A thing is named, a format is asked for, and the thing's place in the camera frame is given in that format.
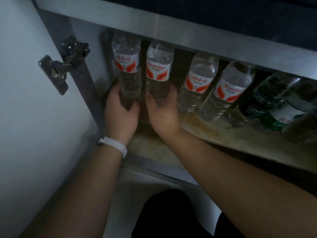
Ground person's right hand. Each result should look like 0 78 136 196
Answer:
145 84 183 143

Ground person's left hand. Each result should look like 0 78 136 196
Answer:
104 84 140 146

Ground red-white label water bottle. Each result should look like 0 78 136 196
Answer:
111 32 142 111
199 61 256 122
145 40 175 106
177 53 220 115

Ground person's right forearm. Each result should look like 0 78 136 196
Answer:
165 129 317 238

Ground person's left forearm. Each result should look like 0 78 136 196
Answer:
21 142 124 238

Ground white wristband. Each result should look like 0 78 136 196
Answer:
96 136 128 158

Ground metal cabinet door hinge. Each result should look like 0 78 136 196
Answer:
38 36 91 96

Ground stained cabinet shelf board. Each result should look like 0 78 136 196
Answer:
126 111 317 174

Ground white cabinet door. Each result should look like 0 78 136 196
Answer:
0 0 101 238

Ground green label water bottle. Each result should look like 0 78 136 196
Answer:
228 73 302 129
253 80 317 135

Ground black trousers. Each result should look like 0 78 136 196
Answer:
131 188 246 238

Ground grey cabinet frame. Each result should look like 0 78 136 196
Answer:
30 0 317 194

